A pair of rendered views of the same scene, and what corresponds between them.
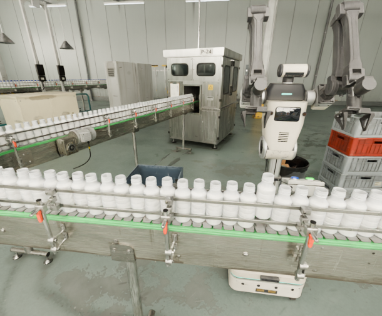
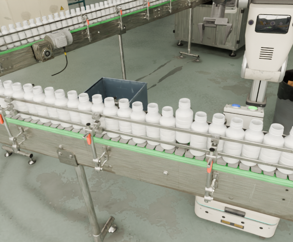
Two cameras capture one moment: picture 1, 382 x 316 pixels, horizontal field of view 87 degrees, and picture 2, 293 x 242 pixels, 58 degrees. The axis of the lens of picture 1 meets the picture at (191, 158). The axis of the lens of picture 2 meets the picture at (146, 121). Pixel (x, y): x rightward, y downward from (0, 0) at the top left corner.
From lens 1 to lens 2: 42 cm
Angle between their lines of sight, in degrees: 20
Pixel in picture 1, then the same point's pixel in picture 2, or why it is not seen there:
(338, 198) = (252, 130)
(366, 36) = not seen: outside the picture
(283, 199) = (197, 126)
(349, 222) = (264, 156)
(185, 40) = not seen: outside the picture
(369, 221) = (286, 157)
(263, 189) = (178, 114)
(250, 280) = (215, 210)
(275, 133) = (256, 48)
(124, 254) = (68, 159)
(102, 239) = (50, 143)
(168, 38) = not seen: outside the picture
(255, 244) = (172, 165)
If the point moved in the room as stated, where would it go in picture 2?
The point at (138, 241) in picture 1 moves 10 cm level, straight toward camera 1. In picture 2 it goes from (77, 149) to (73, 164)
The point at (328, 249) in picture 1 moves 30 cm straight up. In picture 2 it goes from (241, 179) to (256, 103)
